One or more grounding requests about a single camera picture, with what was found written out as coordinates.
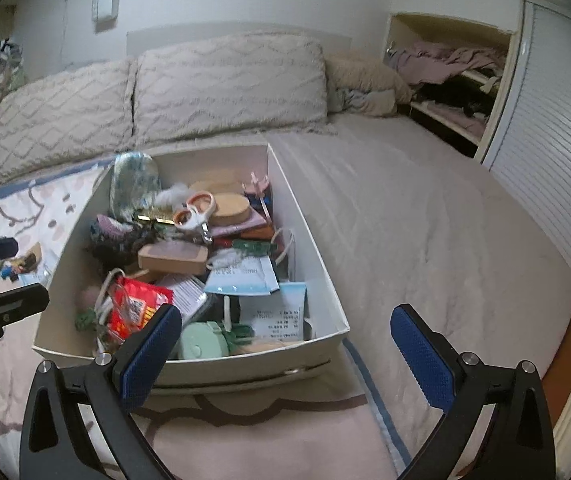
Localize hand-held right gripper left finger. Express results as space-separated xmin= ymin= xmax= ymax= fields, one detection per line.
xmin=19 ymin=303 xmax=183 ymax=480

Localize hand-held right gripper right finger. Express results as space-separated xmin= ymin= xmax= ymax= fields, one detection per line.
xmin=390 ymin=303 xmax=557 ymax=480

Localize red snack packet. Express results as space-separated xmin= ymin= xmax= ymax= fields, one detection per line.
xmin=108 ymin=276 xmax=175 ymax=344

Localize green tape measure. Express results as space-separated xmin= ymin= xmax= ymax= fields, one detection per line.
xmin=178 ymin=321 xmax=230 ymax=361

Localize dark crochet pouch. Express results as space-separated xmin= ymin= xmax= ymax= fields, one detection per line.
xmin=88 ymin=214 xmax=159 ymax=266

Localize carved wooden block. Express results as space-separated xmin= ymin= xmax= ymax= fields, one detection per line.
xmin=235 ymin=339 xmax=287 ymax=356

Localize white shoe box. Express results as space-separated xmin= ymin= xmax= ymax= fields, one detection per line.
xmin=32 ymin=142 xmax=351 ymax=395

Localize orange white handled scissors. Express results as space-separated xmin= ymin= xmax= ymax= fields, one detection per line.
xmin=172 ymin=191 xmax=216 ymax=245

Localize face mask packet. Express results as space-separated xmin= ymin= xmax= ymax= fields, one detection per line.
xmin=17 ymin=271 xmax=54 ymax=288
xmin=204 ymin=257 xmax=281 ymax=296
xmin=239 ymin=282 xmax=309 ymax=342

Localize brown card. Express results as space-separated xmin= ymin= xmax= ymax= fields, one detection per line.
xmin=17 ymin=242 xmax=44 ymax=266

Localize clear packet with paper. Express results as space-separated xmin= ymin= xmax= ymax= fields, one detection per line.
xmin=158 ymin=274 xmax=211 ymax=324

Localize green plastic clips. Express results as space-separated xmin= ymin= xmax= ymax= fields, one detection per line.
xmin=222 ymin=322 xmax=256 ymax=349

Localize square wooden pink-top box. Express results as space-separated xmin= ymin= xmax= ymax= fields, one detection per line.
xmin=138 ymin=239 xmax=210 ymax=276

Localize beige bed mattress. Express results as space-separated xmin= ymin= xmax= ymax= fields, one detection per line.
xmin=260 ymin=110 xmax=571 ymax=461

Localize gold black harmonica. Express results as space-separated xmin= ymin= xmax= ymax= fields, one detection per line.
xmin=135 ymin=212 xmax=176 ymax=226

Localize beige textured pillow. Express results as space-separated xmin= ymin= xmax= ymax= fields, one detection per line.
xmin=132 ymin=32 xmax=339 ymax=144
xmin=0 ymin=57 xmax=136 ymax=187

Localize green plastic tag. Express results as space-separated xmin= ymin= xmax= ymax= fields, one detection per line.
xmin=230 ymin=240 xmax=271 ymax=259

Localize blue floral tissue pack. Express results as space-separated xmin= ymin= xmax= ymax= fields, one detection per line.
xmin=110 ymin=152 xmax=161 ymax=221

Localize white cloth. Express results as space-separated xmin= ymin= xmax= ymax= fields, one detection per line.
xmin=158 ymin=185 xmax=191 ymax=209

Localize brown small box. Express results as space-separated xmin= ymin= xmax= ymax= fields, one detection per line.
xmin=240 ymin=225 xmax=276 ymax=241

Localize round wooden box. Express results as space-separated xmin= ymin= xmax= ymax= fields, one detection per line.
xmin=210 ymin=192 xmax=251 ymax=227

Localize pink notebook cover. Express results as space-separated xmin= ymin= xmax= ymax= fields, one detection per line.
xmin=210 ymin=207 xmax=269 ymax=239

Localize clear storage bin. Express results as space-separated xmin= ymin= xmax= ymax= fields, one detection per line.
xmin=0 ymin=37 xmax=29 ymax=94

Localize tan half round lid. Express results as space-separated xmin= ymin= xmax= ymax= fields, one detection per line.
xmin=190 ymin=180 xmax=244 ymax=196

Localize pink hair clip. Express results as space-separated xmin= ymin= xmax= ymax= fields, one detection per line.
xmin=242 ymin=172 xmax=271 ymax=196

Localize white shutter door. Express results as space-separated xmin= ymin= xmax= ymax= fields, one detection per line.
xmin=480 ymin=0 xmax=571 ymax=292

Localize alcove shelf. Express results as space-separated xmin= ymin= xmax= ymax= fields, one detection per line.
xmin=383 ymin=12 xmax=522 ymax=162

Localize dark clothes pile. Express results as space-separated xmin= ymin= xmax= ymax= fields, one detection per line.
xmin=413 ymin=80 xmax=497 ymax=116

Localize beige fluffy cushion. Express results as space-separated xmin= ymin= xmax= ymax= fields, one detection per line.
xmin=325 ymin=50 xmax=414 ymax=119

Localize pink clothes pile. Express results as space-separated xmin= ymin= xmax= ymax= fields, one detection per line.
xmin=390 ymin=42 xmax=509 ymax=86

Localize white cable ties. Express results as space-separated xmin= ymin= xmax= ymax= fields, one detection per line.
xmin=270 ymin=227 xmax=297 ymax=281

